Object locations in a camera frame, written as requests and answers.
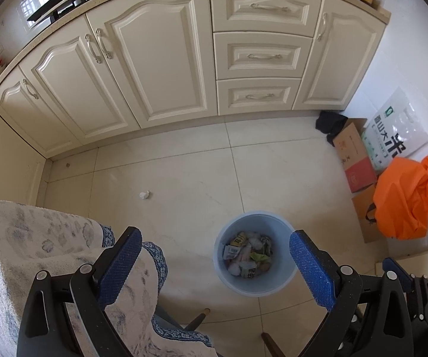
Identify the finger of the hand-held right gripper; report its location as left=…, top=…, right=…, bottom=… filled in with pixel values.
left=382, top=257, right=415, bottom=294

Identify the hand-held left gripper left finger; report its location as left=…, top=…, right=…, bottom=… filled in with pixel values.
left=16, top=226, right=144, bottom=357

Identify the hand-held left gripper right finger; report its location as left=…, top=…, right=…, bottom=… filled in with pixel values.
left=289, top=230, right=415, bottom=357

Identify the light blue plastic bin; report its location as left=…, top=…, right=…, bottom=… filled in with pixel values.
left=214, top=211, right=297, bottom=298

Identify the heap of discarded wrappers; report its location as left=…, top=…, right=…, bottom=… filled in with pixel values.
left=223, top=231, right=274, bottom=279

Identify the brown paper bag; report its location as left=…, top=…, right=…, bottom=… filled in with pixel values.
left=351, top=184, right=389, bottom=244

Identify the orange plastic bag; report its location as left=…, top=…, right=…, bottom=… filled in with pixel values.
left=373, top=156, right=428, bottom=240

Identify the dark wooden table leg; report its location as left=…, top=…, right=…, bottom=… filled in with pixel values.
left=261, top=333, right=285, bottom=357
left=184, top=308, right=211, bottom=331

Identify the blue white floral tablecloth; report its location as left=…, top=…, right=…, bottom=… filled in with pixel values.
left=0, top=191, right=218, bottom=357

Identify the cardboard box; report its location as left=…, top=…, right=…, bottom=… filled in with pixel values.
left=333, top=118, right=379, bottom=194

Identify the white rice bag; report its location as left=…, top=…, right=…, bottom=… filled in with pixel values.
left=363, top=87, right=428, bottom=172

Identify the black cloth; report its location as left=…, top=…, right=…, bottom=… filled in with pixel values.
left=315, top=109, right=348, bottom=145

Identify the cream cabinet drawer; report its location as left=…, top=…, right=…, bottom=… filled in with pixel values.
left=217, top=77, right=303, bottom=116
left=214, top=32, right=313, bottom=80
left=209, top=0, right=323, bottom=38

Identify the cream lower kitchen cabinet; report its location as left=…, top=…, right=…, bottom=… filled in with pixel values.
left=0, top=0, right=391, bottom=198

